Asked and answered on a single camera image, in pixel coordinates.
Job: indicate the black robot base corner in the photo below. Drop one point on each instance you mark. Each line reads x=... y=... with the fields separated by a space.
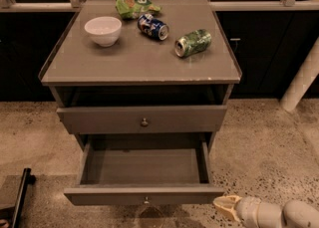
x=10 y=214

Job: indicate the white ceramic bowl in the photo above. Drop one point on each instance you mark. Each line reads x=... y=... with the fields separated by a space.
x=104 y=31

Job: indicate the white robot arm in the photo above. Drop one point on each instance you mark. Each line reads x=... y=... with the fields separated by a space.
x=252 y=212

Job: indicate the grey top drawer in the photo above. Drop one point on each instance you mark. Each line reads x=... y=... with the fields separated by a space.
x=96 y=120

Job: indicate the green soda can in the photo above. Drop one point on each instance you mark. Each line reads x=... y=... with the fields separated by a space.
x=192 y=43

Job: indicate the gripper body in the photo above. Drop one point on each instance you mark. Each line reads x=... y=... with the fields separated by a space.
x=246 y=208

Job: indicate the green chip bag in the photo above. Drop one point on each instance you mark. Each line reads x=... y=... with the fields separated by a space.
x=133 y=9

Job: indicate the blue soda can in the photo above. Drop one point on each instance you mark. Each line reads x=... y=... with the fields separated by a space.
x=153 y=27

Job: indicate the grey drawer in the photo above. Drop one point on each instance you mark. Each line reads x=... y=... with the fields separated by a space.
x=152 y=176
x=96 y=120

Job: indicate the grey drawer cabinet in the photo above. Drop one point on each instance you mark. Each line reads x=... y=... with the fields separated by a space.
x=138 y=71

